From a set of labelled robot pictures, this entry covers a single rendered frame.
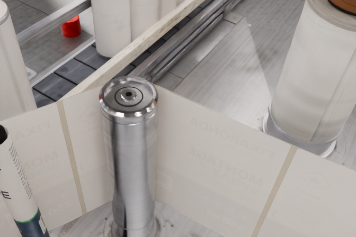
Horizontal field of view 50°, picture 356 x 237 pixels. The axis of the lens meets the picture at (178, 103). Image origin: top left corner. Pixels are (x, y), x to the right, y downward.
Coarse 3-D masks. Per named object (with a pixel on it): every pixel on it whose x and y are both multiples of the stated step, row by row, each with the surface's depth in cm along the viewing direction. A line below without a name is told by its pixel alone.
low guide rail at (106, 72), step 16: (192, 0) 62; (176, 16) 59; (144, 32) 55; (160, 32) 57; (128, 48) 52; (144, 48) 55; (112, 64) 50; (128, 64) 53; (96, 80) 48; (64, 96) 45
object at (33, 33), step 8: (80, 0) 51; (88, 0) 52; (64, 8) 49; (72, 8) 50; (80, 8) 51; (48, 16) 48; (56, 16) 48; (64, 16) 49; (72, 16) 50; (40, 24) 47; (48, 24) 47; (56, 24) 48; (24, 32) 45; (32, 32) 46; (40, 32) 47; (48, 32) 48; (24, 40) 45; (32, 40) 46
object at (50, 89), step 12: (192, 12) 66; (180, 24) 63; (168, 36) 60; (156, 48) 58; (72, 60) 55; (84, 60) 55; (96, 60) 55; (108, 60) 55; (60, 72) 53; (72, 72) 53; (84, 72) 53; (120, 72) 54; (36, 84) 51; (48, 84) 51; (60, 84) 51; (72, 84) 52; (36, 96) 50; (48, 96) 50; (60, 96) 50
